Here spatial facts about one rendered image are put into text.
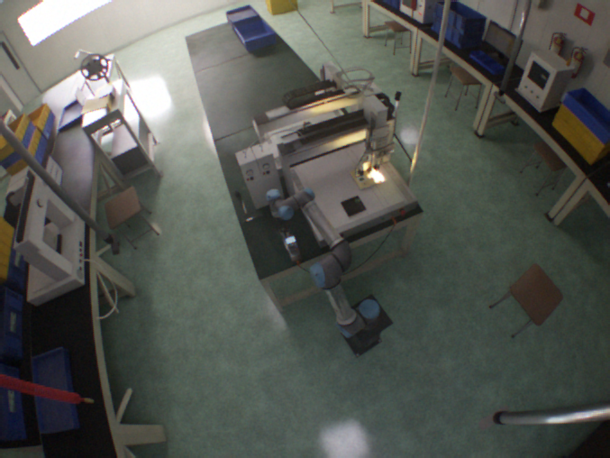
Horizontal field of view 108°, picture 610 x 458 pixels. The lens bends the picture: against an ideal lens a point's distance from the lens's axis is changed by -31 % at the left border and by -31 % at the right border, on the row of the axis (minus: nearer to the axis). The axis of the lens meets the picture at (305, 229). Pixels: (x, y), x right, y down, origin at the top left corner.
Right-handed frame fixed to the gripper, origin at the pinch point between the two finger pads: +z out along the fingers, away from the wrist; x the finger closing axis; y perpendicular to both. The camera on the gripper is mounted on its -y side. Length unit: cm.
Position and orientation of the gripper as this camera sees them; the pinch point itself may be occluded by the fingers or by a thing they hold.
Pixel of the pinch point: (286, 236)
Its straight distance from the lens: 199.0
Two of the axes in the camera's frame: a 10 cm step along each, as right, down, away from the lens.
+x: 9.5, -3.2, 0.8
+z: 1.8, 7.0, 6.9
